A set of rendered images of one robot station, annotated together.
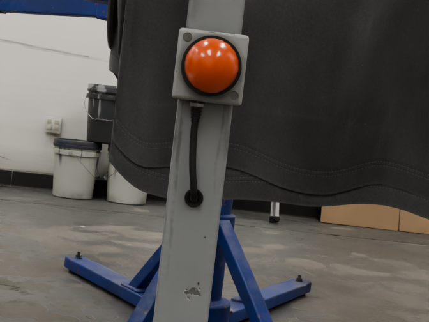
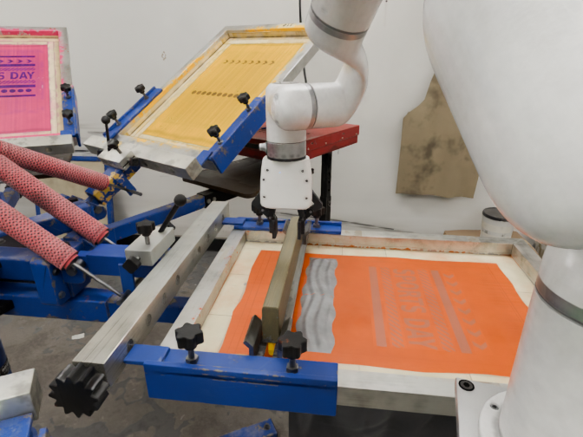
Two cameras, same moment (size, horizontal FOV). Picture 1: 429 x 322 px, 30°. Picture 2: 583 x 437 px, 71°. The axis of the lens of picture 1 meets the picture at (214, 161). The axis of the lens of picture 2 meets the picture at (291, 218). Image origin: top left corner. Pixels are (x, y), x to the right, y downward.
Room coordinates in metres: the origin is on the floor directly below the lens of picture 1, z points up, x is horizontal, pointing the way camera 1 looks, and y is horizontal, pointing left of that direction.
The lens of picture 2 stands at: (1.22, 0.70, 1.46)
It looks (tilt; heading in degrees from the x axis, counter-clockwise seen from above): 22 degrees down; 281
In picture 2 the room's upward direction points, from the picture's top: straight up
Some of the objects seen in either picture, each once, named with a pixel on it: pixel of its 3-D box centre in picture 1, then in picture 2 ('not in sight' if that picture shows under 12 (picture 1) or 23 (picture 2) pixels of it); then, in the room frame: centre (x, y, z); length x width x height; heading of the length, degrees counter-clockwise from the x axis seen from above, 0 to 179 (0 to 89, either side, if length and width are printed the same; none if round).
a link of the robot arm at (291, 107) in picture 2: not in sight; (289, 114); (1.36, -0.02, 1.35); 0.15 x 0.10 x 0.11; 125
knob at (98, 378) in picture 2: not in sight; (85, 382); (1.60, 0.31, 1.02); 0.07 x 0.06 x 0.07; 4
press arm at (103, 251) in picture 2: not in sight; (130, 260); (1.73, -0.03, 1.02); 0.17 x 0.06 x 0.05; 4
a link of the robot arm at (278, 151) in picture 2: not in sight; (282, 147); (1.38, -0.05, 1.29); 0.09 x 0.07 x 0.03; 4
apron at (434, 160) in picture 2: not in sight; (446, 117); (0.75, -2.06, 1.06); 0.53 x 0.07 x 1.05; 4
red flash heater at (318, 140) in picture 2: not in sight; (291, 136); (1.59, -1.28, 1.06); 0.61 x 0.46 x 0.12; 64
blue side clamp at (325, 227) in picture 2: not in sight; (287, 233); (1.43, -0.33, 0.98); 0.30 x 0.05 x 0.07; 4
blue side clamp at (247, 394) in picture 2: not in sight; (242, 378); (1.39, 0.22, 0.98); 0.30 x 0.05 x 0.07; 4
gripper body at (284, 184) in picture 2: not in sight; (286, 178); (1.37, -0.05, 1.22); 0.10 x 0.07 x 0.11; 4
